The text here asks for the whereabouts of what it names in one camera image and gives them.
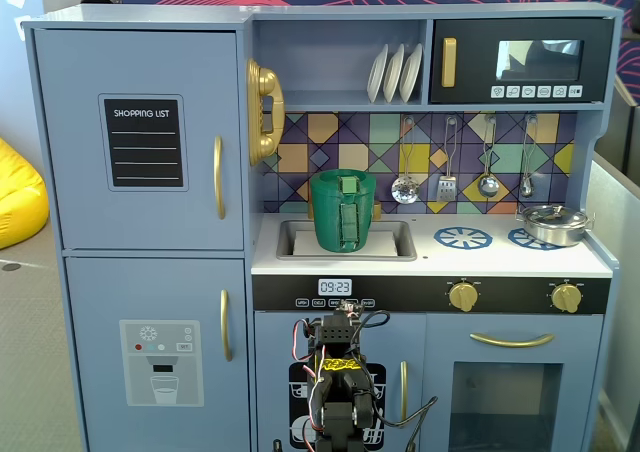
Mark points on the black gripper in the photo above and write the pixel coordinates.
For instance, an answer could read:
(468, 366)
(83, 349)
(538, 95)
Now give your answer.
(346, 309)

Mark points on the blue cabinet door with sticker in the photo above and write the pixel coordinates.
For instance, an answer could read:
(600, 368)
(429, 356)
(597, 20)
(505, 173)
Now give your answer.
(272, 337)

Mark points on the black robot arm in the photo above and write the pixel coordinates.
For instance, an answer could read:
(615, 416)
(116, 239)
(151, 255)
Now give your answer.
(345, 417)

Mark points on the blue oven door with window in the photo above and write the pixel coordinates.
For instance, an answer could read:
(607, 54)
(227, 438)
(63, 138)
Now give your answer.
(440, 372)

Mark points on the fridge door with water dispenser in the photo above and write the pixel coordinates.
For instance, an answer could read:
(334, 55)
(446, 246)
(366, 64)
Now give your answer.
(100, 292)

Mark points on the fridge door with shopping list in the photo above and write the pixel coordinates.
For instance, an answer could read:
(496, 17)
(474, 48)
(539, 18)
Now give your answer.
(75, 202)

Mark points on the black microwave door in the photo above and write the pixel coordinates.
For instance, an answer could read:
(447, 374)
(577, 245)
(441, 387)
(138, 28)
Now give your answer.
(475, 72)

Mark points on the digital clock display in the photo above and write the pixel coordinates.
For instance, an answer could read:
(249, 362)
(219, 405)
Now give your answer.
(335, 287)

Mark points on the black stove control panel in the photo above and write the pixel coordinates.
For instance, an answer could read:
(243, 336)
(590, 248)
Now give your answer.
(400, 294)

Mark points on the grey toy sink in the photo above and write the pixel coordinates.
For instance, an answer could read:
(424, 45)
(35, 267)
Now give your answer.
(400, 254)

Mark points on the green plastic cup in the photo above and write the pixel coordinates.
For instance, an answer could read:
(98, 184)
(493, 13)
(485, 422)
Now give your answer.
(327, 212)

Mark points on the gold toy faucet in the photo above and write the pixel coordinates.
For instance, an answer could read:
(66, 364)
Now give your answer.
(376, 211)

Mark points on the gold stove knob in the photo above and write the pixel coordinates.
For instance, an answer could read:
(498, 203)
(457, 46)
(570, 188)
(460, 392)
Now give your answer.
(566, 298)
(463, 297)

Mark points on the metal slotted skimmer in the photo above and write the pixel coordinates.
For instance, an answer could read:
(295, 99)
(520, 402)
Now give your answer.
(404, 190)

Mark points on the metal slotted spatula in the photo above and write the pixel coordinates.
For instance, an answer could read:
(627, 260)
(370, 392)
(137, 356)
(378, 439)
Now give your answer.
(446, 189)

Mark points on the grey water dispenser sticker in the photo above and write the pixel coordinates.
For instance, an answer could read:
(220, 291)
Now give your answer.
(160, 377)

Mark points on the metal ladle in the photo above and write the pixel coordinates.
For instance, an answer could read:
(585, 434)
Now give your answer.
(488, 186)

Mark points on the steel toy pot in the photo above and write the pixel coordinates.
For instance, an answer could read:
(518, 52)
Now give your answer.
(550, 237)

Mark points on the metal spoon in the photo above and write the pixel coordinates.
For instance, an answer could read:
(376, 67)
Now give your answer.
(526, 188)

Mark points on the steel pot lid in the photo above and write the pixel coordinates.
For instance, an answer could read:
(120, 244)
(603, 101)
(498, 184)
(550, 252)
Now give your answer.
(550, 215)

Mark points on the gold toy telephone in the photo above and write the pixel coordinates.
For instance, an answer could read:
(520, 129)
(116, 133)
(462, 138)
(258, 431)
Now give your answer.
(267, 82)

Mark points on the white toy plate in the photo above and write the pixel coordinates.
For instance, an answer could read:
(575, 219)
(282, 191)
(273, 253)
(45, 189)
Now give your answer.
(392, 74)
(411, 72)
(375, 74)

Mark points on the black shopping list sticker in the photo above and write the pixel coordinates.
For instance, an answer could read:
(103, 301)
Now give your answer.
(145, 142)

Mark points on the grey partition panel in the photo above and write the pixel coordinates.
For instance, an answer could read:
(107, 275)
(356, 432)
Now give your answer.
(615, 272)

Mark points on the black floor disc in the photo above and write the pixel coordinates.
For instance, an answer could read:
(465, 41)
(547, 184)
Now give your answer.
(11, 266)

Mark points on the yellow bean bag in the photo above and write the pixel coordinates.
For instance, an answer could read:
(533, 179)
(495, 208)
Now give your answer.
(20, 197)

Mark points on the blue toy kitchen unit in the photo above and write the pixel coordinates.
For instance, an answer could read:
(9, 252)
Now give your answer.
(150, 16)

